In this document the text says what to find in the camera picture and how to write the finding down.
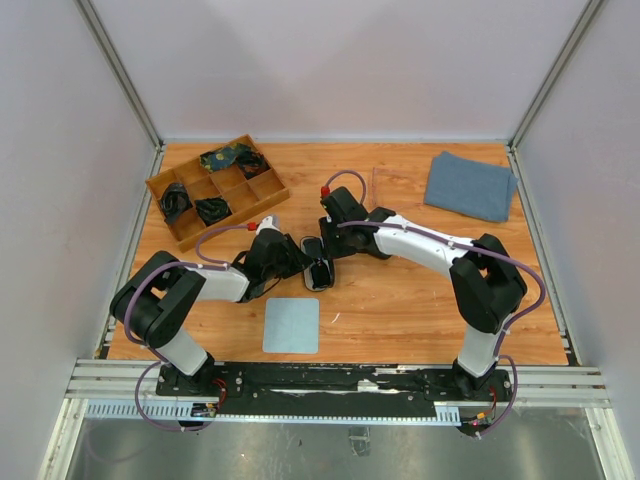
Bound wooden divided organizer tray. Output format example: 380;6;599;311
137;143;290;255

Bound black dotted rolled tie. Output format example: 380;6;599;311
195;197;231;226

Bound left aluminium frame post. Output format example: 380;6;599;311
73;0;166;151

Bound black sunglasses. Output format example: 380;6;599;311
302;237;331;291

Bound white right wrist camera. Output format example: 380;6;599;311
320;185;332;222

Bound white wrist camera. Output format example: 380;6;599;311
247;215;280;235
320;185;332;222

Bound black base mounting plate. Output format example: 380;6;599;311
156;362;513;417

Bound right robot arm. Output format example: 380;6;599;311
319;186;527;400

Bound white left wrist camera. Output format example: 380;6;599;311
247;215;280;235

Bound black orange rolled tie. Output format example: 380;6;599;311
235;150;268;179

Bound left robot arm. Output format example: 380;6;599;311
109;228;312;396

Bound aluminium frame post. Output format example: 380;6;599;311
507;0;609;151
73;0;166;151

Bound folded blue towel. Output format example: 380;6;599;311
423;151;518;223

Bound blue patterned rolled tie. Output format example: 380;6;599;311
199;142;252;173

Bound black striped rolled tie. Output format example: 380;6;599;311
159;182;193;225

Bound left light blue cloth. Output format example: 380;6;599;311
262;298;320;354

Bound pink clear glasses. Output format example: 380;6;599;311
369;167;423;211

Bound right aluminium frame post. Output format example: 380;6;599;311
507;0;609;151

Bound aluminium front rail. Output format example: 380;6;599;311
65;360;611;430

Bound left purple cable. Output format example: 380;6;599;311
85;224;254;464

